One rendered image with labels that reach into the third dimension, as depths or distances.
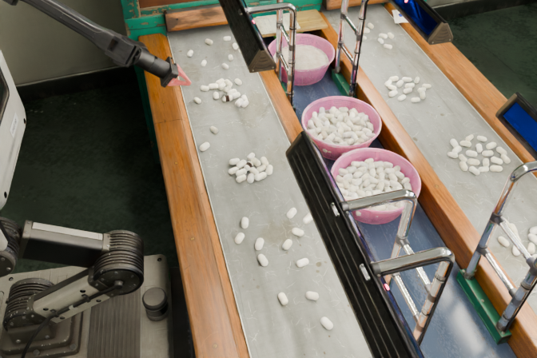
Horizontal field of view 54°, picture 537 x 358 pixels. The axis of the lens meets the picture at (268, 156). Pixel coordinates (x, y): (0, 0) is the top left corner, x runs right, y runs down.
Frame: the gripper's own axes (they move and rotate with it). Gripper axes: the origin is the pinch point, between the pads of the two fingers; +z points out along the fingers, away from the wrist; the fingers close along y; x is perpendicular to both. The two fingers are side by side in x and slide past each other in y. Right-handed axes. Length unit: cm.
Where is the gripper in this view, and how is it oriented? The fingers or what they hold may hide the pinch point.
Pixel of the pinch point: (188, 82)
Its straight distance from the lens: 181.2
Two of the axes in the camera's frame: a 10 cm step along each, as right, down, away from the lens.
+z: 7.5, 3.5, 5.7
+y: -2.4, -6.5, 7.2
